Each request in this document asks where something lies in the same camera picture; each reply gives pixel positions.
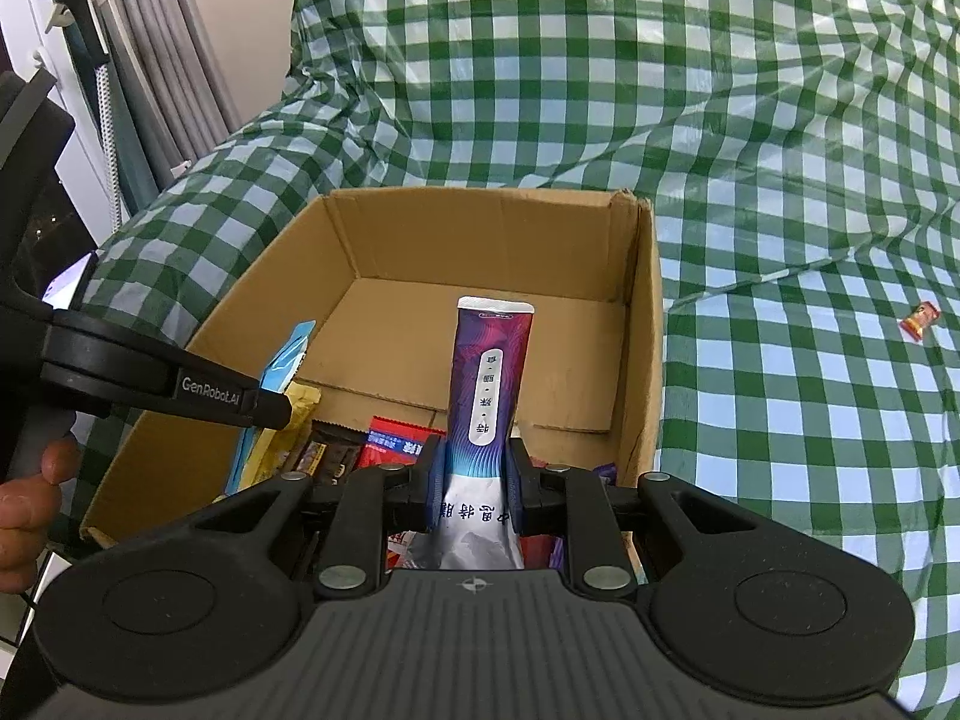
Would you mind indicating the brown snack packet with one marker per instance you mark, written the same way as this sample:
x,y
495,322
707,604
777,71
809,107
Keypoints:
x,y
334,454

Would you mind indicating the blue snack packet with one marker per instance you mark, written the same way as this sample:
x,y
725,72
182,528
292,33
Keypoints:
x,y
289,360

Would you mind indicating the small red yellow candy packet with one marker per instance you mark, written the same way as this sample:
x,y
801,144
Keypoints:
x,y
921,319

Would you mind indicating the white clothes rack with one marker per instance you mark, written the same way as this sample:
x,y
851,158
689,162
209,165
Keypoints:
x,y
112,7

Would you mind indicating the person's left hand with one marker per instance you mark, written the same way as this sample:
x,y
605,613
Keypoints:
x,y
26,525

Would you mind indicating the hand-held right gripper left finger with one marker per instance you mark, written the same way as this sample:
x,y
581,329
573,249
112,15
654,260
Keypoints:
x,y
433,481

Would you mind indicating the grey curtain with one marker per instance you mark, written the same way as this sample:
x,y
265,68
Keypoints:
x,y
195,37

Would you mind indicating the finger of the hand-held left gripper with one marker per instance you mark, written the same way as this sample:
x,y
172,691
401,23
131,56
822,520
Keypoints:
x,y
150,375

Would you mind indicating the cardboard box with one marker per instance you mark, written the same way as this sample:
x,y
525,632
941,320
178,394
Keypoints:
x,y
420,240

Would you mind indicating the purple and silver snack packet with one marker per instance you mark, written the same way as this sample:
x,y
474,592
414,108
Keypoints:
x,y
487,375

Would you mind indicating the teal curtain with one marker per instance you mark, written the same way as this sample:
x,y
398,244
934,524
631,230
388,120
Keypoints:
x,y
120,142

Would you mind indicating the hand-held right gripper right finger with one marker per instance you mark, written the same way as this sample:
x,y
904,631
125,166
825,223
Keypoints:
x,y
517,478

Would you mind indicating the red snack packet orange print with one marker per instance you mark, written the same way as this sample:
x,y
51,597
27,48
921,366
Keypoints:
x,y
397,441

